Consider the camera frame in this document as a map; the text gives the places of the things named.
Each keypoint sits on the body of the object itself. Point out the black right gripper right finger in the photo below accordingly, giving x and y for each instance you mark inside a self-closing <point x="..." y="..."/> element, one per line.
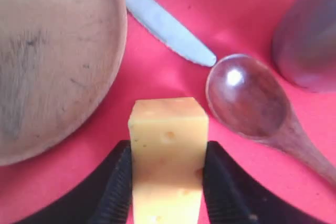
<point x="233" y="196"/>

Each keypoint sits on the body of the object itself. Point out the red table mat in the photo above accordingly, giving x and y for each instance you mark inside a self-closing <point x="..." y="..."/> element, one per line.
<point x="150" y="70"/>

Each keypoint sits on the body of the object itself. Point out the stainless steel cup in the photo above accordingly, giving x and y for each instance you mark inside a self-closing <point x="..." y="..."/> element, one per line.
<point x="303" y="45"/>

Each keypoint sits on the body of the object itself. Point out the dark wooden spoon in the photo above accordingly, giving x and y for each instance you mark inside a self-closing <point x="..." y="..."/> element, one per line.
<point x="244" y="96"/>

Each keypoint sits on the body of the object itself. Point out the steel table knife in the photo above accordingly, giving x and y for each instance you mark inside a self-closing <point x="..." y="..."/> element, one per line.
<point x="168" y="30"/>

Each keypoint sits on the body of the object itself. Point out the brown wooden plate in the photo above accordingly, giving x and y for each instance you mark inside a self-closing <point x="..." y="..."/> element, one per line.
<point x="59" y="59"/>

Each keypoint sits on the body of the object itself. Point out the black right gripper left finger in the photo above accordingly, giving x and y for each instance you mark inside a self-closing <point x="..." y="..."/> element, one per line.
<point x="102" y="197"/>

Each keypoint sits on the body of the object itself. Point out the yellow cheese wedge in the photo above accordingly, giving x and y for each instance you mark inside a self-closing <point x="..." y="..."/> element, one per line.
<point x="168" y="146"/>

